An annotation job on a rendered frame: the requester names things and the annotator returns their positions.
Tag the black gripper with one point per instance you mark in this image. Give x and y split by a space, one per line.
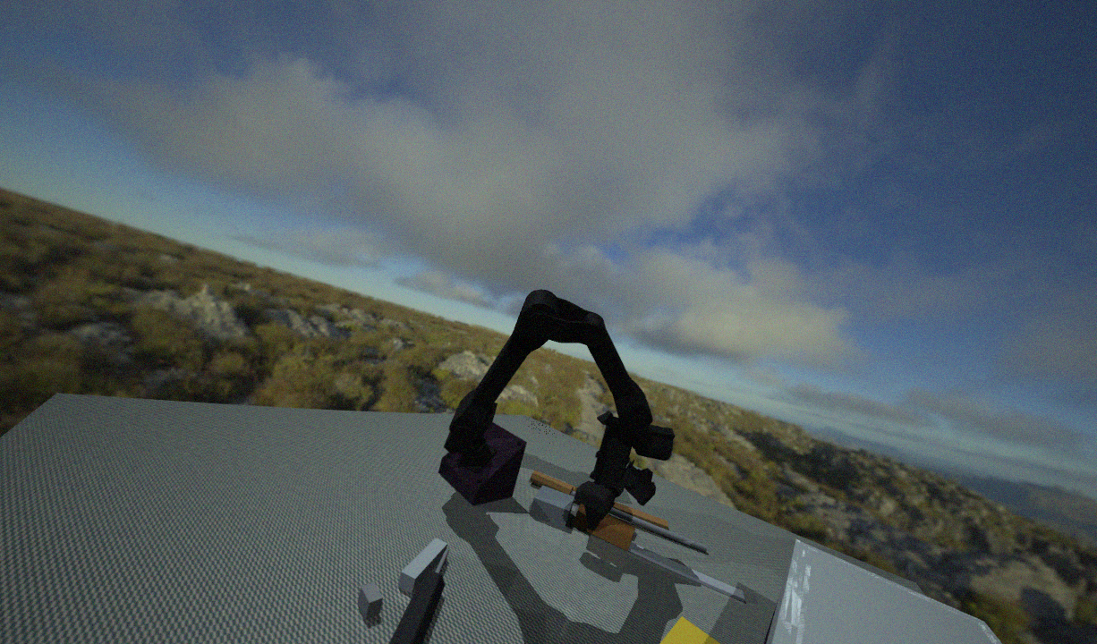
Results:
598 497

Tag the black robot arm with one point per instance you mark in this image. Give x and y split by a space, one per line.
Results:
544 317

